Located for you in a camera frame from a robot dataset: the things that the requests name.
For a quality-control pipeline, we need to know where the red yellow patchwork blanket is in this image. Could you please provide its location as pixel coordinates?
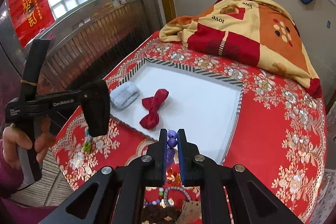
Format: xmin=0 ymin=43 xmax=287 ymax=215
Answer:
xmin=159 ymin=0 xmax=322 ymax=98

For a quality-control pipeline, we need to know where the red calligraphy poster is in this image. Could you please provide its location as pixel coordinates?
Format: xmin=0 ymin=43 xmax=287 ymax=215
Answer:
xmin=7 ymin=0 xmax=55 ymax=48

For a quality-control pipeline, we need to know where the silver braided bracelet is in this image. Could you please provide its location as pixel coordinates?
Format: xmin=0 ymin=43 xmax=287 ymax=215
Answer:
xmin=163 ymin=186 xmax=193 ymax=208

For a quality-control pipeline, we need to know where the striped white tray box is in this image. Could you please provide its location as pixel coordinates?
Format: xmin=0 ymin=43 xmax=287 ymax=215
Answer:
xmin=110 ymin=58 xmax=243 ymax=164

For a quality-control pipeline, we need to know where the red floral bedspread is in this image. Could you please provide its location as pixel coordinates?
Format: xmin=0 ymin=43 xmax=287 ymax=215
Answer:
xmin=52 ymin=33 xmax=326 ymax=223

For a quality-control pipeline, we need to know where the colourful flower bead chain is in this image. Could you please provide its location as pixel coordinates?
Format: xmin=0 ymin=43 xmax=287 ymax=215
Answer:
xmin=82 ymin=127 xmax=93 ymax=154

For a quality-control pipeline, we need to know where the brown lace hair bow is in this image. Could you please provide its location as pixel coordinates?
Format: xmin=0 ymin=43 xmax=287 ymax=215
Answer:
xmin=141 ymin=201 xmax=202 ymax=224

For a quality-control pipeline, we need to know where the light blue fluffy scrunchie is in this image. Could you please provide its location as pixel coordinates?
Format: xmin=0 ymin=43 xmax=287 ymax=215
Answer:
xmin=109 ymin=82 xmax=139 ymax=110

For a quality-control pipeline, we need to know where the multicolour round bead bracelet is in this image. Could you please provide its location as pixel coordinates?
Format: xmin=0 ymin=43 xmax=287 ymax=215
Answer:
xmin=143 ymin=186 xmax=165 ymax=208

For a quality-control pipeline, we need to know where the dark red satin bow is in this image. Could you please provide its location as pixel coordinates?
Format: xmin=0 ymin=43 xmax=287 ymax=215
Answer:
xmin=139 ymin=89 xmax=169 ymax=130

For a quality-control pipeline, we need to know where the person's left hand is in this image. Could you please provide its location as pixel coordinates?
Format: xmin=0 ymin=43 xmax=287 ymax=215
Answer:
xmin=2 ymin=116 xmax=55 ymax=170

